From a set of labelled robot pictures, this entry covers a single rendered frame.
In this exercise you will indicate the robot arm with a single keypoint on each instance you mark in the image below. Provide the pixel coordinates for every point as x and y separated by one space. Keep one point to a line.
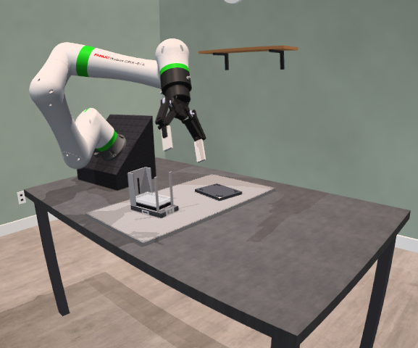
91 132

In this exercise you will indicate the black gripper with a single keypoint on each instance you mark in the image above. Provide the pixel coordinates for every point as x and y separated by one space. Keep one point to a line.
177 99

